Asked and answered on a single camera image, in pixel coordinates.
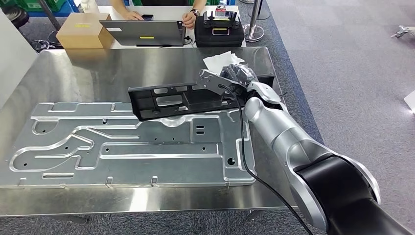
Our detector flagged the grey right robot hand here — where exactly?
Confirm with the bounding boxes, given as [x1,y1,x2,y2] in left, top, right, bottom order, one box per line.
[221,63,260,86]

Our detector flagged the person's left hand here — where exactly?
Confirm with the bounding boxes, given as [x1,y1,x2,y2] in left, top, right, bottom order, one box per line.
[182,11,197,30]

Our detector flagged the person's right hand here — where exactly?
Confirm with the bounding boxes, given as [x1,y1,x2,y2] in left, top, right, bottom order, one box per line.
[122,10,144,21]

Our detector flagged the black plastic frame part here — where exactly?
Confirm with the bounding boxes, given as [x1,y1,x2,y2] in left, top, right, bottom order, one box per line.
[127,73,276,122]

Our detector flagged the grey laptop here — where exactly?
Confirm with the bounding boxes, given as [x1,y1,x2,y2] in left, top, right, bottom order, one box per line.
[99,20,187,47]

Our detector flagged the white crumpled paper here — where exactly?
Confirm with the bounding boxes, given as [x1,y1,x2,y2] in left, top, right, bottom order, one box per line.
[203,50,245,73]

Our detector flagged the black remote controller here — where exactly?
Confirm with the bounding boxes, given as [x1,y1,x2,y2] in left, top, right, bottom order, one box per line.
[202,10,241,29]

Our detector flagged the person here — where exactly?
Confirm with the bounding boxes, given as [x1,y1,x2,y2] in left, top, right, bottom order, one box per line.
[108,0,208,30]

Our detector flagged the black carrying case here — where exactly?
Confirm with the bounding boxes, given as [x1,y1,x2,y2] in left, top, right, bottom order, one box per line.
[194,24,245,48]

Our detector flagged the white bottle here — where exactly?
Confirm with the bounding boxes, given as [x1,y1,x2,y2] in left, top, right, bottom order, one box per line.
[80,0,99,14]

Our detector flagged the brown cardboard box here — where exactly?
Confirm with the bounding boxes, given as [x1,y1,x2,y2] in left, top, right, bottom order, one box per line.
[55,22,115,50]

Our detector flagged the black round stool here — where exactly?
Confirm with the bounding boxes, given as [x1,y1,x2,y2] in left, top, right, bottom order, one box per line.
[1,6,30,30]

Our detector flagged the stamped metal panel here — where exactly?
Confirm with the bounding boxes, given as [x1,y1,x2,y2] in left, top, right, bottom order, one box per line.
[0,101,257,190]

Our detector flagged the white paper sheet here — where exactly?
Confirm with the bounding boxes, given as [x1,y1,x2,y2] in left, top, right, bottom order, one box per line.
[403,91,415,114]

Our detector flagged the chrome stanchion post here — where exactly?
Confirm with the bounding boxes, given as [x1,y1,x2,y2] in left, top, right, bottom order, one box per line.
[242,0,265,42]

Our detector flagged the cardboard-side stanchion post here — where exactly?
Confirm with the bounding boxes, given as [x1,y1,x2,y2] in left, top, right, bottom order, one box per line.
[30,0,63,52]

